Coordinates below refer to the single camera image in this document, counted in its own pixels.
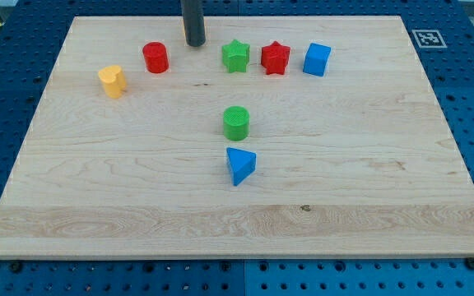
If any yellow heart block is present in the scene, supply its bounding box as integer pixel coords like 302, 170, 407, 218
98, 65, 127, 99

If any blue triangle block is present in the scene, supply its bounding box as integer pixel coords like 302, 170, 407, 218
226, 147, 257, 186

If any green cylinder block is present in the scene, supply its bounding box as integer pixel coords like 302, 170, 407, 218
223, 106, 249, 141

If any light wooden board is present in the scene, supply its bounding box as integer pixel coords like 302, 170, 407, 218
0, 16, 474, 260

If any green star block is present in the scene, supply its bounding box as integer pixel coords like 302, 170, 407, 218
221, 39, 250, 73

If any red star block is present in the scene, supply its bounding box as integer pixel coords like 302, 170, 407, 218
261, 41, 290, 75

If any blue cube block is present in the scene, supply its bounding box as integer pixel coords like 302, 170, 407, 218
303, 43, 332, 76

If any red cylinder block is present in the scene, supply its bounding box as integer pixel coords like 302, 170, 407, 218
142, 42, 169, 74

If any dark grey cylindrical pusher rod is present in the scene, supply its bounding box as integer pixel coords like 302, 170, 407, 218
180, 0, 206, 47

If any white fiducial marker tag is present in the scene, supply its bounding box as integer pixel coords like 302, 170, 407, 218
411, 30, 447, 49

